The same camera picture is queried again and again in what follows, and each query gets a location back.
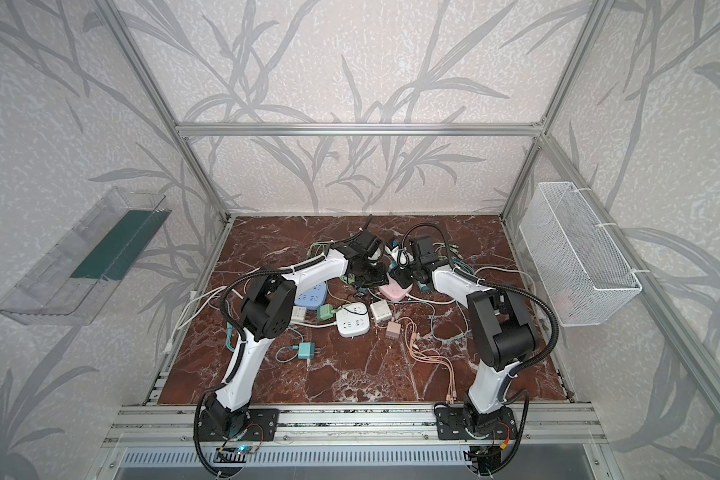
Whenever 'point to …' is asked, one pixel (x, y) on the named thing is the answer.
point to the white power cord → (206, 300)
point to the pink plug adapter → (393, 330)
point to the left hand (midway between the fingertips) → (390, 275)
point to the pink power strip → (394, 291)
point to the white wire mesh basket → (581, 273)
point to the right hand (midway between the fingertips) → (399, 259)
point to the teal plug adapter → (306, 350)
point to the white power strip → (353, 320)
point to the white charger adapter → (381, 310)
